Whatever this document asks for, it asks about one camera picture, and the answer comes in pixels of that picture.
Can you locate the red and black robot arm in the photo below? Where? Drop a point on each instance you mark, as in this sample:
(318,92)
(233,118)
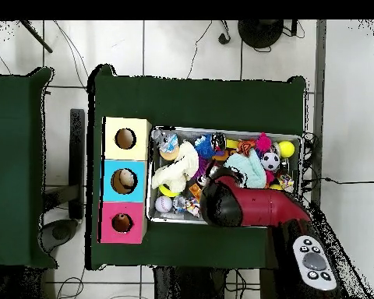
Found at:
(261,205)

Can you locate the black round stand base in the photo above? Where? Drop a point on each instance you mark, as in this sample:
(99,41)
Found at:
(260,34)

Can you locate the small soccer ball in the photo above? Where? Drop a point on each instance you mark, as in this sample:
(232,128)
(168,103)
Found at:
(270,161)

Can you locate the yellow toy banana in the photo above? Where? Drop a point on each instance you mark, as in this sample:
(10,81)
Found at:
(165,191)

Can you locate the wooden box with three holes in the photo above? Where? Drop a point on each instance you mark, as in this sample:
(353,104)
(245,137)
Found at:
(140,149)

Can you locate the black upright stand bar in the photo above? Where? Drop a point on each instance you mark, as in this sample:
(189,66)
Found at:
(77,155)

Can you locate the blue spiky rubber ball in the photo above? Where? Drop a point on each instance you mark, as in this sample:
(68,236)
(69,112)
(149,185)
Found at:
(204,146)

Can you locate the crushed clear plastic bottle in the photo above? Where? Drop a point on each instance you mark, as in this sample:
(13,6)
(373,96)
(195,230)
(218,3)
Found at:
(166,140)

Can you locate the orange tiger striped toy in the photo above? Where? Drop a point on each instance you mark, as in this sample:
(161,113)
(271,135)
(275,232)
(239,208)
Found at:
(246,147)

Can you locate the cream waffle cloth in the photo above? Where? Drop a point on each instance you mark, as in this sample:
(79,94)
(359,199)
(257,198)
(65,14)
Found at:
(182,165)

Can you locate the mint green waffle cloth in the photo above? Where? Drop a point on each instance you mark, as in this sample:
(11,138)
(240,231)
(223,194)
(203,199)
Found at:
(251,169)

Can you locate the grey round stand foot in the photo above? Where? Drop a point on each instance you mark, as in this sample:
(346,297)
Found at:
(60,232)

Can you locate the white baseball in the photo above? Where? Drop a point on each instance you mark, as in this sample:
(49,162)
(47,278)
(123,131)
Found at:
(163,204)

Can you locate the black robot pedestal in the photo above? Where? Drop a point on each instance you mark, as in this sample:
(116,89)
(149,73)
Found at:
(190,283)

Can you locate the black slanted rod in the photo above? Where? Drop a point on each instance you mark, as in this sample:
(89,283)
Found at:
(37,37)

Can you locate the yellow smooth ball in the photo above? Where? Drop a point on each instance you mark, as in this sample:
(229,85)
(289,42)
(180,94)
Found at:
(286,149)

